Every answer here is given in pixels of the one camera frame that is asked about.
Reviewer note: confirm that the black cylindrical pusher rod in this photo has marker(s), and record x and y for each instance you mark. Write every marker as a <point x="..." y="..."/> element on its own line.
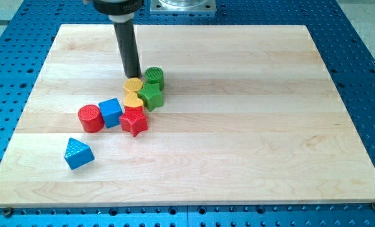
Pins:
<point x="126" y="39"/>

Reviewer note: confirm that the green star block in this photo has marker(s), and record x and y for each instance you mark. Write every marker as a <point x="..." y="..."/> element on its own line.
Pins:
<point x="151" y="96"/>

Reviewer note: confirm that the light wooden board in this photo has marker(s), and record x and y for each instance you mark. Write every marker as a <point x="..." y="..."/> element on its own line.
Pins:
<point x="250" y="116"/>

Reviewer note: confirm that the blue triangle block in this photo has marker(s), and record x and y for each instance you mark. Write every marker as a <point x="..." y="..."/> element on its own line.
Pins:
<point x="77" y="154"/>

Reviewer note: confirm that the blue perforated metal table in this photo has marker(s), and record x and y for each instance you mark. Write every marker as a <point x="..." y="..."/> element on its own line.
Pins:
<point x="30" y="33"/>

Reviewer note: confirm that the red cylinder block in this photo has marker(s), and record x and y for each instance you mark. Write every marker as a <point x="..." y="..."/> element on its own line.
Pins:
<point x="91" y="118"/>

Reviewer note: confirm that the red star block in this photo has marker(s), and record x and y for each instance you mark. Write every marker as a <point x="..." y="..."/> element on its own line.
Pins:
<point x="134" y="121"/>

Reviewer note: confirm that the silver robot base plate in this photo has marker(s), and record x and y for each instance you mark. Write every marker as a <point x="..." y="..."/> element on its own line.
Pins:
<point x="183" y="6"/>

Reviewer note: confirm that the green cylinder block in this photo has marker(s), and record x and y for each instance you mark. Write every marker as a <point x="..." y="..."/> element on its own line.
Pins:
<point x="154" y="75"/>

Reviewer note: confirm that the yellow hexagon block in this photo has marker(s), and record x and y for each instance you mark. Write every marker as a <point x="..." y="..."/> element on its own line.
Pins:
<point x="132" y="85"/>

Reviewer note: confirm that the yellow heart block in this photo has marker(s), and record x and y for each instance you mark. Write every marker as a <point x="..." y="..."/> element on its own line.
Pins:
<point x="132" y="100"/>

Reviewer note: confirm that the blue cube block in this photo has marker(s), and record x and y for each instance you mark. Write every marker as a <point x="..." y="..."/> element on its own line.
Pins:
<point x="111" y="112"/>

